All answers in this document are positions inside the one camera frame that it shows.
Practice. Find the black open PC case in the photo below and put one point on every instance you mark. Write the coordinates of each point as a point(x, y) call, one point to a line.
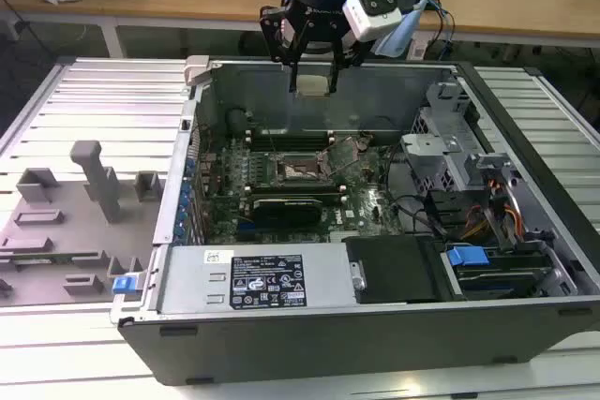
point(328, 348)

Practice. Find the green motherboard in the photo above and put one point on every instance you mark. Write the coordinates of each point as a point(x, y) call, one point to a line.
point(365, 212)

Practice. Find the CPU socket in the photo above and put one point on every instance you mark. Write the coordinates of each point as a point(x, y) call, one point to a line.
point(300, 170)

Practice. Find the black graphics card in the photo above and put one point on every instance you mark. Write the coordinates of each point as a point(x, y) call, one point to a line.
point(286, 212)

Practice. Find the grey parts rack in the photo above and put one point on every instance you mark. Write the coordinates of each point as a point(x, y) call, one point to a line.
point(70, 231)

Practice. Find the green RAM stick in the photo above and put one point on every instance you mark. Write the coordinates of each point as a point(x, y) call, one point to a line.
point(42, 260)

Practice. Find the metal drive cage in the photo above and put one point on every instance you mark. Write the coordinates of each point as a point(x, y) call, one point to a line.
point(431, 156)

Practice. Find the small blue plastic tab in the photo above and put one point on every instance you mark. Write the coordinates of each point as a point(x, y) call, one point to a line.
point(123, 285)

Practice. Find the silver power supply unit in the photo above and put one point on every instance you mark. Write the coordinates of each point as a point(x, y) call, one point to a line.
point(187, 278)

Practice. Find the grey case latch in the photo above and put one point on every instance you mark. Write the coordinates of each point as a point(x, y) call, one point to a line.
point(197, 69)

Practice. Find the black optical drive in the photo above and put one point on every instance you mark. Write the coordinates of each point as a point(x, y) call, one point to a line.
point(394, 269)

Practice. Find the hard disk in blue carrier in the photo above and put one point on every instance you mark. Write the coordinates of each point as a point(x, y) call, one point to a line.
point(466, 259)

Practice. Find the pale blue teach pendant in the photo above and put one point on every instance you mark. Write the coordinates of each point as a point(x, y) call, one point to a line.
point(398, 41)

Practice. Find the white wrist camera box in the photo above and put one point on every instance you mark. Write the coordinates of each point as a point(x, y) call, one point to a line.
point(370, 16)

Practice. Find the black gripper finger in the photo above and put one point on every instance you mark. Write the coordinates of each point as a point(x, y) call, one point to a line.
point(338, 55)
point(287, 51)

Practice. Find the wooden desk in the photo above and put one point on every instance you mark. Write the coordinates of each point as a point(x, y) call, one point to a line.
point(211, 2)

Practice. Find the silver CPU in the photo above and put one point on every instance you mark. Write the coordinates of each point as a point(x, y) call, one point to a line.
point(314, 86)

